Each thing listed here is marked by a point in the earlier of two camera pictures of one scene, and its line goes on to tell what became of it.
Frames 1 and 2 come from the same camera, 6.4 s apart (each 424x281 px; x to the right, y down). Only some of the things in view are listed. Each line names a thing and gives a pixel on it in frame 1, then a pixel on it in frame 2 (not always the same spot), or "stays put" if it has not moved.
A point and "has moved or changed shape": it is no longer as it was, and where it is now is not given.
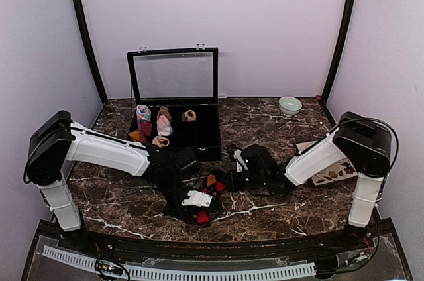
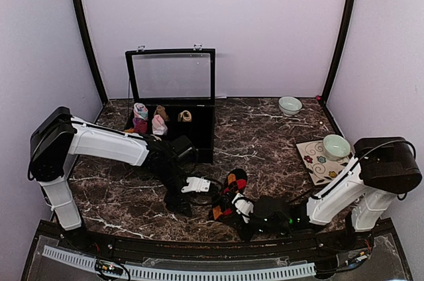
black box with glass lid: x=186 y=81 stays put
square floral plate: x=342 y=169 stays put
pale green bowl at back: x=289 y=106 stays put
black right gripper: x=234 y=185 to x=246 y=235
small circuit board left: x=109 y=267 stays put
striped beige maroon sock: x=189 y=115 has moved or changed shape
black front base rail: x=280 y=247 stays put
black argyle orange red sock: x=213 y=187 to x=223 y=209
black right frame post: x=346 y=30 stays put
